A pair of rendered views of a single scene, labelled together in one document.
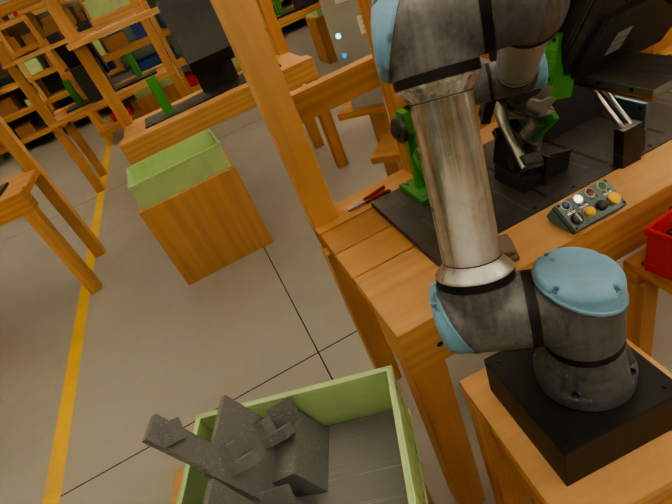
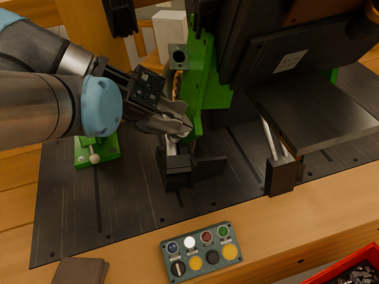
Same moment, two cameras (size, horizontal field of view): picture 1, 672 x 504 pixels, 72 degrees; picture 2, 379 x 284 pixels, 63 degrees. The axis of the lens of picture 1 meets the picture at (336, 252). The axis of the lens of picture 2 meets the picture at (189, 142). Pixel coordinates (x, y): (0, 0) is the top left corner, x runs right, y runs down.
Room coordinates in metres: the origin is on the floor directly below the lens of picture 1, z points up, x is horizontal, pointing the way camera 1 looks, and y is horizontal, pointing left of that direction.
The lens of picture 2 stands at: (0.53, -0.60, 1.51)
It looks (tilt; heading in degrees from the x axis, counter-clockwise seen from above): 43 degrees down; 359
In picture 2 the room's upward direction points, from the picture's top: 9 degrees counter-clockwise
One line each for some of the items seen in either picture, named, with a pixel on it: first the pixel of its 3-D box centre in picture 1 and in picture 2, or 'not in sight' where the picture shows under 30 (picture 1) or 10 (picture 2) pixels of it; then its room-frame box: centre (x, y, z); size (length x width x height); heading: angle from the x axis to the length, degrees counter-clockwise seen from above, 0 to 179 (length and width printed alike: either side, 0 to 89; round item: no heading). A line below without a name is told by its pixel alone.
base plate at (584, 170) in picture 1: (558, 149); (232, 140); (1.16, -0.74, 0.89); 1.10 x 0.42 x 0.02; 98
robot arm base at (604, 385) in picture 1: (582, 351); not in sight; (0.43, -0.30, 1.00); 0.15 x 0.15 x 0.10
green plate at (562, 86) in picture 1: (547, 71); (208, 71); (1.09, -0.68, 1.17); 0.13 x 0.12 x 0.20; 98
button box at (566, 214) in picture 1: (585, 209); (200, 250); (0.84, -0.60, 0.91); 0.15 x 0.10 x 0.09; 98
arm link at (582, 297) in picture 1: (574, 300); not in sight; (0.44, -0.29, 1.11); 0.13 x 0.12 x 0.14; 67
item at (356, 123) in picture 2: (608, 69); (282, 85); (1.07, -0.83, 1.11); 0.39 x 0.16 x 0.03; 8
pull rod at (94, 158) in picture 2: not in sight; (92, 151); (1.14, -0.36, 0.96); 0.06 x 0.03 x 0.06; 8
